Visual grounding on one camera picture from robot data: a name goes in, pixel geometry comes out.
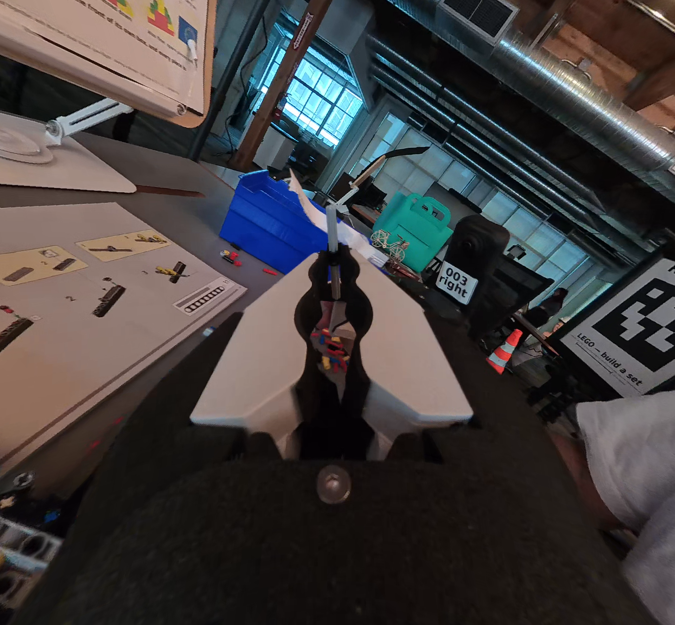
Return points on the small red black lego pieces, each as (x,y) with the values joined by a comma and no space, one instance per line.
(230,256)

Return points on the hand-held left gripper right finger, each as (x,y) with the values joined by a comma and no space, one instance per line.
(411,366)

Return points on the orange traffic cone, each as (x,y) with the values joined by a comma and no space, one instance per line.
(505,353)

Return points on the person's right forearm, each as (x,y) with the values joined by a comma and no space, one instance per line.
(585,482)

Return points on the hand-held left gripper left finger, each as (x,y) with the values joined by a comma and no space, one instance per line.
(253,366)

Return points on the silver ventilation duct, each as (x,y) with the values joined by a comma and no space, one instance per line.
(553,82)

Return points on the teal tote bag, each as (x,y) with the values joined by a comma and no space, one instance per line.
(416,235)

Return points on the large paned window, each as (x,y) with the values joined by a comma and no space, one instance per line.
(316,97)

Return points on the grey lego axle black connector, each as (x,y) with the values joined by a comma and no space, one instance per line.
(332,229)

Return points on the white wooden document stand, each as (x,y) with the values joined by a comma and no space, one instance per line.
(79,171)

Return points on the white vent grille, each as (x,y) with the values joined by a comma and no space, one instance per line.
(477,8)

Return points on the lego instruction booklet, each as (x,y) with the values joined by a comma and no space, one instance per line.
(105,319)

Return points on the printed instruction sheet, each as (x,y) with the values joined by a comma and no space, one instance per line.
(79,18)

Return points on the person's white shirt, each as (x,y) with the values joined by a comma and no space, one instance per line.
(643,451)

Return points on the blue plastic bin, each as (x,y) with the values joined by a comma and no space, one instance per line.
(263,224)

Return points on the white paper bags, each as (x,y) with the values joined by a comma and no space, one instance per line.
(308,203)

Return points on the black white marker sign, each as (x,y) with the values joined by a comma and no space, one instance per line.
(633,319)

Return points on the lego car chassis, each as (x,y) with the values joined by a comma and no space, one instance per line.
(26,546)

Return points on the black white desk lamp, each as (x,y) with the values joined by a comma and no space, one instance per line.
(369,166)

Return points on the wooden post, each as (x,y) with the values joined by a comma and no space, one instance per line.
(285,71)

